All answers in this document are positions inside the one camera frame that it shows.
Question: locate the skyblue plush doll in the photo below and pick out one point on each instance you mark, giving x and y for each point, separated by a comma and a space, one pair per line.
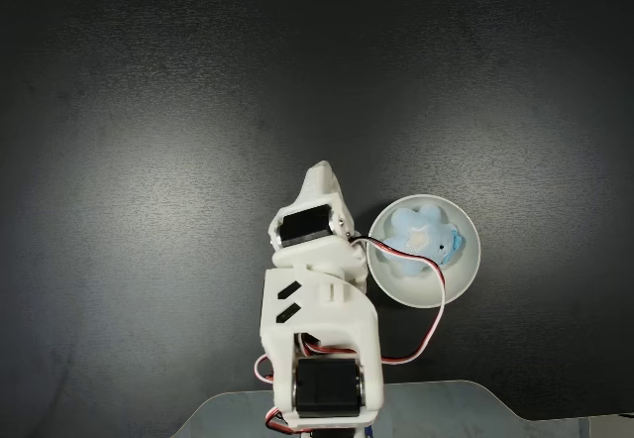
411, 225

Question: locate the white ceramic bowl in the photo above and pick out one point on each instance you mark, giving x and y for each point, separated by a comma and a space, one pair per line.
421, 292

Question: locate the grey cloth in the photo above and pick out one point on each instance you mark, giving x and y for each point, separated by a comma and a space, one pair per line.
446, 408

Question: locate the blue table clamp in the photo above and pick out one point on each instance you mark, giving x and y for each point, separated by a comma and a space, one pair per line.
367, 432

